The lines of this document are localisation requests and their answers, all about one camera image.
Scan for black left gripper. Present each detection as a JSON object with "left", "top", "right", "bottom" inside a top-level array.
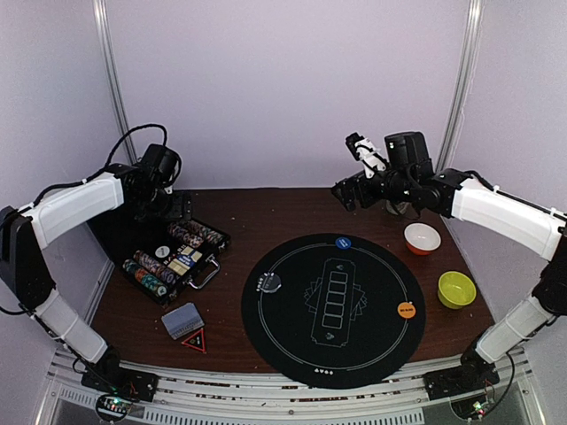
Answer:
[{"left": 136, "top": 183, "right": 192, "bottom": 221}]

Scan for blue small blind button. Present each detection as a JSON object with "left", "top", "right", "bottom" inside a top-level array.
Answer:
[{"left": 335, "top": 236, "right": 352, "bottom": 250}]

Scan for clear acrylic dealer button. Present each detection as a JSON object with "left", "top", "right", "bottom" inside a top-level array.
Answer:
[{"left": 259, "top": 273, "right": 282, "bottom": 293}]

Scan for orange big blind button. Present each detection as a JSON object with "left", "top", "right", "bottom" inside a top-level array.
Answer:
[{"left": 397, "top": 301, "right": 416, "bottom": 320}]

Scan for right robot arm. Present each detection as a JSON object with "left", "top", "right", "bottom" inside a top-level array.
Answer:
[{"left": 331, "top": 131, "right": 566, "bottom": 391}]

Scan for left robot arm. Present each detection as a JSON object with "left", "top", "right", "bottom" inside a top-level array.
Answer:
[{"left": 1, "top": 144, "right": 190, "bottom": 393}]

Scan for white dealer button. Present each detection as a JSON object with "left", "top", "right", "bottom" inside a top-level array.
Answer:
[{"left": 155, "top": 245, "right": 170, "bottom": 259}]

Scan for black poker chip case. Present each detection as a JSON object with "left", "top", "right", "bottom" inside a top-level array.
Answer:
[{"left": 88, "top": 205, "right": 230, "bottom": 306}]

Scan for patterned ceramic mug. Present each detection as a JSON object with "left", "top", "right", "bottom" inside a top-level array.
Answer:
[{"left": 385, "top": 201, "right": 421, "bottom": 220}]

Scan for poker chip rows in case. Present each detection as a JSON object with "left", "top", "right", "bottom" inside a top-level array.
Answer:
[{"left": 121, "top": 219, "right": 230, "bottom": 304}]

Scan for orange white bowl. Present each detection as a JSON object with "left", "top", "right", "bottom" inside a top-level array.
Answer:
[{"left": 403, "top": 222, "right": 441, "bottom": 256}]

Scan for deck of blue cards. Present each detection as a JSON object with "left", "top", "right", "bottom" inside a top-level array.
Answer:
[{"left": 161, "top": 303, "right": 205, "bottom": 340}]

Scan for round black poker mat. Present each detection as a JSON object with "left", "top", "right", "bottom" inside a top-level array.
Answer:
[{"left": 241, "top": 233, "right": 426, "bottom": 390}]

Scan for red black triangular token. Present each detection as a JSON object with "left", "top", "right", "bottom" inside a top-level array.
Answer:
[{"left": 182, "top": 328, "right": 206, "bottom": 353}]

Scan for yellow green bowl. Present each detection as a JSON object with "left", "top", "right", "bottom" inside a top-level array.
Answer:
[{"left": 438, "top": 271, "right": 477, "bottom": 310}]

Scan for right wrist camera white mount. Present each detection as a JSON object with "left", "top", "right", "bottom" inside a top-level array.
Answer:
[{"left": 346, "top": 133, "right": 389, "bottom": 179}]

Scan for aluminium front rail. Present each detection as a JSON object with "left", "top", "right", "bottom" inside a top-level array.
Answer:
[{"left": 37, "top": 347, "right": 532, "bottom": 425}]

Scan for left aluminium post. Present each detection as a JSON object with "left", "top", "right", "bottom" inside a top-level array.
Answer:
[{"left": 92, "top": 0, "right": 139, "bottom": 172}]

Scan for aluminium post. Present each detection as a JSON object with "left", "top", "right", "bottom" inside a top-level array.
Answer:
[
  {"left": 437, "top": 0, "right": 485, "bottom": 171},
  {"left": 92, "top": 0, "right": 139, "bottom": 172}
]

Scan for right aluminium post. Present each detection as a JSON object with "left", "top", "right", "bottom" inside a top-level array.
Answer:
[{"left": 437, "top": 0, "right": 485, "bottom": 171}]

